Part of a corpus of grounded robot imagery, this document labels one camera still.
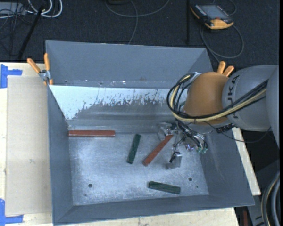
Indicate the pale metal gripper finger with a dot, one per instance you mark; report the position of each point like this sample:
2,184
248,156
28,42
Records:
162,135
164,126

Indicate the red-brown flat block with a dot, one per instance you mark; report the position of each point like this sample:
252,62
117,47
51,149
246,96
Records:
155,152
92,133

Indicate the dark green flat block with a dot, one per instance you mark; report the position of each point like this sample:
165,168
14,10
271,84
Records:
164,187
134,149

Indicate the grey metal bin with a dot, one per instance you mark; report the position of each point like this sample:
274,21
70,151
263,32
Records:
103,168

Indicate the pale wood flat board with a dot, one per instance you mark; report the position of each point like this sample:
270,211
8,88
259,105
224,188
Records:
28,138

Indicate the black cylinder on white bracket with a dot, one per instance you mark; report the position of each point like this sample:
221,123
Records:
175,159

